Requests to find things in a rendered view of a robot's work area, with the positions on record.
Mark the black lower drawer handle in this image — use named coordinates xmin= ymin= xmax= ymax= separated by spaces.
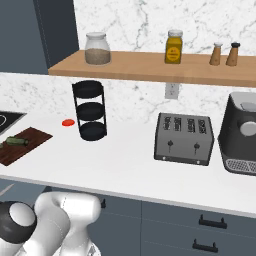
xmin=191 ymin=238 xmax=220 ymax=254

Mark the black three-tier wire stand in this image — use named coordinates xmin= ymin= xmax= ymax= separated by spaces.
xmin=71 ymin=79 xmax=108 ymax=142

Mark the yellow spice bottle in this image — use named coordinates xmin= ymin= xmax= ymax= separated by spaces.
xmin=164 ymin=29 xmax=184 ymax=65

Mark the black upper drawer handle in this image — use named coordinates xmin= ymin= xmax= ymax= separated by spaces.
xmin=198 ymin=214 xmax=228 ymax=230

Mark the wooden wall shelf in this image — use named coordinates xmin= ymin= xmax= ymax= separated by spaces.
xmin=47 ymin=49 xmax=256 ymax=89

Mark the grey four-slot toaster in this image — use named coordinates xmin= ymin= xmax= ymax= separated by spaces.
xmin=153 ymin=112 xmax=215 ymax=167

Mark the small red round object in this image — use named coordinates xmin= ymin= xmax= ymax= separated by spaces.
xmin=61 ymin=119 xmax=76 ymax=128

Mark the black coffee machine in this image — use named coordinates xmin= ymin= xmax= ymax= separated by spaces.
xmin=217 ymin=91 xmax=256 ymax=177

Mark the wooden shaker with white cap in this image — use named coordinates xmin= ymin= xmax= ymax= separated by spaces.
xmin=208 ymin=42 xmax=224 ymax=67

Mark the dark wooden cutting board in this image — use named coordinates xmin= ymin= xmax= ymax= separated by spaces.
xmin=0 ymin=126 xmax=54 ymax=167

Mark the wooden shaker with black cap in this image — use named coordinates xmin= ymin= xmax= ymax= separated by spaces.
xmin=225 ymin=41 xmax=241 ymax=67

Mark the dark grey tall cupboard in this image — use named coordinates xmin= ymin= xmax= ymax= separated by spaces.
xmin=0 ymin=0 xmax=80 ymax=76

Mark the white wall socket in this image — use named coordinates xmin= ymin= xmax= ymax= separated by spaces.
xmin=164 ymin=82 xmax=180 ymax=100

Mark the black hob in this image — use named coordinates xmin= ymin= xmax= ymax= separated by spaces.
xmin=0 ymin=111 xmax=28 ymax=136

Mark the grey cupboard door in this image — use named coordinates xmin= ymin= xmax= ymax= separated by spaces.
xmin=87 ymin=194 xmax=143 ymax=256

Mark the grey drawer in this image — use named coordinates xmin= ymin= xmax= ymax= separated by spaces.
xmin=140 ymin=220 xmax=256 ymax=256
xmin=141 ymin=200 xmax=256 ymax=240

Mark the grey lower drawer front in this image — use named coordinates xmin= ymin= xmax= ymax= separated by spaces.
xmin=140 ymin=220 xmax=256 ymax=256

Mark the black drawer handle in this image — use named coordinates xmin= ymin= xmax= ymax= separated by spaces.
xmin=198 ymin=214 xmax=228 ymax=230
xmin=191 ymin=238 xmax=220 ymax=254

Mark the green cucumber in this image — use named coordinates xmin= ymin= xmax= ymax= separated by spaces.
xmin=5 ymin=136 xmax=29 ymax=147

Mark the grey upper drawer front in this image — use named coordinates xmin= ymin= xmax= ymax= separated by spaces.
xmin=141 ymin=200 xmax=256 ymax=240

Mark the glass jar with grains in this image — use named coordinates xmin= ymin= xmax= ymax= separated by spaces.
xmin=84 ymin=31 xmax=112 ymax=66

